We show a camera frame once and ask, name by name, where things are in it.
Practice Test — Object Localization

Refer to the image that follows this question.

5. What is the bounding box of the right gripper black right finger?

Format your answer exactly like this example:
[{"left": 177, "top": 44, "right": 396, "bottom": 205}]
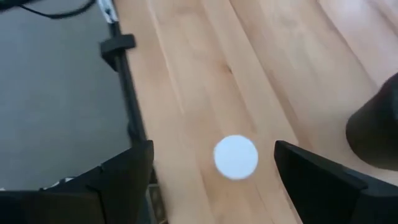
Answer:
[{"left": 273, "top": 139, "right": 398, "bottom": 224}]

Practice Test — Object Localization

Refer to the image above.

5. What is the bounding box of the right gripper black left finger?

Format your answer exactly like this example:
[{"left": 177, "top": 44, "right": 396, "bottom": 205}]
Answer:
[{"left": 40, "top": 139, "right": 155, "bottom": 224}]

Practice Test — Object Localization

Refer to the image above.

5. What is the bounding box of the green plant in black pot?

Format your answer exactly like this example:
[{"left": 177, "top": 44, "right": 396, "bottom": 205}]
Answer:
[{"left": 345, "top": 73, "right": 398, "bottom": 171}]

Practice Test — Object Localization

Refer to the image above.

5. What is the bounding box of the silver aluminium bar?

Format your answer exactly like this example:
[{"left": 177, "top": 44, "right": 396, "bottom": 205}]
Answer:
[{"left": 98, "top": 0, "right": 119, "bottom": 24}]

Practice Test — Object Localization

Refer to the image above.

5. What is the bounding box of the black metal table frame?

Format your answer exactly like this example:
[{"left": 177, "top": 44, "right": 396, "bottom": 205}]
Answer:
[{"left": 98, "top": 20, "right": 167, "bottom": 224}]

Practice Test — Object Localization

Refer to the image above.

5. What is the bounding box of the black cable on floor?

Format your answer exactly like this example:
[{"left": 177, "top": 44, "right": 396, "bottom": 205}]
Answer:
[{"left": 0, "top": 0, "right": 97, "bottom": 20}]

